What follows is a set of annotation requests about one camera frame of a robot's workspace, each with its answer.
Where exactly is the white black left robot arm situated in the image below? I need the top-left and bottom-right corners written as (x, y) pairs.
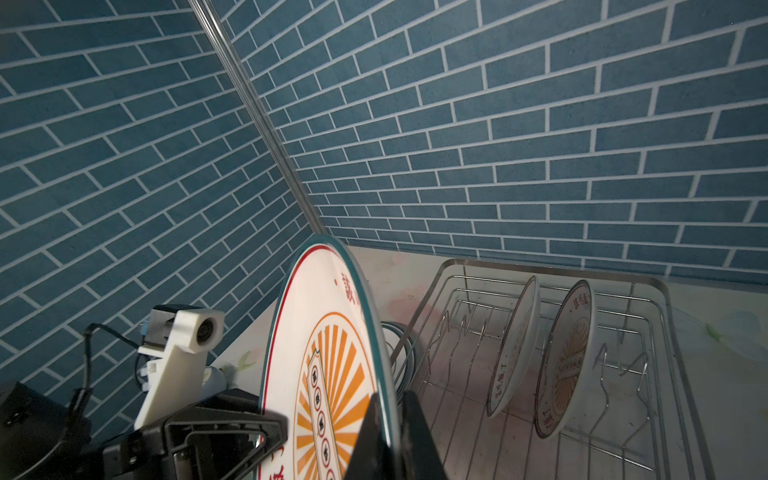
top-left (1, 383), bottom-right (288, 479)

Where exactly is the steel wire dish rack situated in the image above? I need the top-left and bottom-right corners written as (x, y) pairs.
top-left (386, 259), bottom-right (714, 479)

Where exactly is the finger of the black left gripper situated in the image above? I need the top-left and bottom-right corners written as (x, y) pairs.
top-left (161, 407), bottom-right (288, 479)

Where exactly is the aluminium corner post left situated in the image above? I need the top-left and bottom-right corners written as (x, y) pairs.
top-left (188, 0), bottom-right (327, 234)

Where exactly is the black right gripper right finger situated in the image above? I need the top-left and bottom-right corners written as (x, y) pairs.
top-left (401, 390), bottom-right (447, 480)

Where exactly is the white plate orange sunburst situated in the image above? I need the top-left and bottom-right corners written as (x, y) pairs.
top-left (256, 234), bottom-right (402, 479)

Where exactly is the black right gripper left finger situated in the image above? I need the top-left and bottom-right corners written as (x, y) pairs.
top-left (344, 393), bottom-right (390, 480)

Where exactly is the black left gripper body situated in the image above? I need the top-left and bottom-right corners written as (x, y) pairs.
top-left (89, 421), bottom-right (177, 479)

